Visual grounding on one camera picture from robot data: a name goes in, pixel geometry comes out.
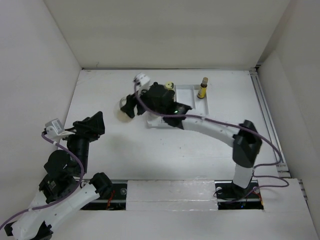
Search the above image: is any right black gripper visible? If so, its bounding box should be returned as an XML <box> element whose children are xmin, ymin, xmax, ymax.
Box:
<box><xmin>121</xmin><ymin>83</ymin><xmax>166</xmax><ymax>118</ymax></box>

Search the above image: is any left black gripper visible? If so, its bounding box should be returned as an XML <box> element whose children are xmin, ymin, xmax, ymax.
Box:
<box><xmin>60</xmin><ymin>110</ymin><xmax>106</xmax><ymax>174</ymax></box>

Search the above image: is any wide clear glass jar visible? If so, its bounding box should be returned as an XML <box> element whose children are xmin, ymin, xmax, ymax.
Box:
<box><xmin>113</xmin><ymin>97</ymin><xmax>137</xmax><ymax>123</ymax></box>

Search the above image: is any yellow-lid shaker bottle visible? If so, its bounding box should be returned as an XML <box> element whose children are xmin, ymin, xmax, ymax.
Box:
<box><xmin>164</xmin><ymin>81</ymin><xmax>175</xmax><ymax>90</ymax></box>

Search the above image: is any small yellow-label bottle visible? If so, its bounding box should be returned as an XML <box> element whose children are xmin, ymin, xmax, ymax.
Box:
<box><xmin>197</xmin><ymin>77</ymin><xmax>209</xmax><ymax>99</ymax></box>

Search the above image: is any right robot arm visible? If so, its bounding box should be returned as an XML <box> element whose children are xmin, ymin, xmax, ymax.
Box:
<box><xmin>119</xmin><ymin>83</ymin><xmax>262</xmax><ymax>197</ymax></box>

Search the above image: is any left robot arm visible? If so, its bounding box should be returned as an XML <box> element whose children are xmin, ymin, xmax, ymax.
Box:
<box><xmin>0</xmin><ymin>111</ymin><xmax>115</xmax><ymax>240</ymax></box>

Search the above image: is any white divided tray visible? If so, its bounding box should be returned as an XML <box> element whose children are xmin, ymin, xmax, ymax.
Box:
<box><xmin>146</xmin><ymin>84</ymin><xmax>209</xmax><ymax>129</ymax></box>

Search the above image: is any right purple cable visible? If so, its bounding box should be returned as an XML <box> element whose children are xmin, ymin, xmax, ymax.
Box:
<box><xmin>133</xmin><ymin>81</ymin><xmax>290</xmax><ymax>203</ymax></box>

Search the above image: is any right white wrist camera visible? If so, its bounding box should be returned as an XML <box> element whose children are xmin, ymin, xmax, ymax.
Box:
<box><xmin>133</xmin><ymin>72</ymin><xmax>151</xmax><ymax>95</ymax></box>

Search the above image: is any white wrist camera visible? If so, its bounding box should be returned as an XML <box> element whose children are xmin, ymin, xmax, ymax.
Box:
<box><xmin>44</xmin><ymin>118</ymin><xmax>72</xmax><ymax>139</ymax></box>
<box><xmin>133</xmin><ymin>72</ymin><xmax>151</xmax><ymax>95</ymax></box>

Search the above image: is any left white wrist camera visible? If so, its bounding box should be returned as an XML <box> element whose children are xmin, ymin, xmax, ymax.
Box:
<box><xmin>44</xmin><ymin>118</ymin><xmax>72</xmax><ymax>139</ymax></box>

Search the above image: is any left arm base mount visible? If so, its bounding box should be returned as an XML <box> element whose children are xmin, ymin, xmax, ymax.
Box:
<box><xmin>81</xmin><ymin>180</ymin><xmax>128</xmax><ymax>211</ymax></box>

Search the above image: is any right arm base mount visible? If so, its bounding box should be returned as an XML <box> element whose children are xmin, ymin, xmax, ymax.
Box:
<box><xmin>213</xmin><ymin>180</ymin><xmax>264</xmax><ymax>211</ymax></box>

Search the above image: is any aluminium rail at right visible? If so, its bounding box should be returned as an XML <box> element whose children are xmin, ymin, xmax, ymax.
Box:
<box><xmin>249</xmin><ymin>67</ymin><xmax>291</xmax><ymax>179</ymax></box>

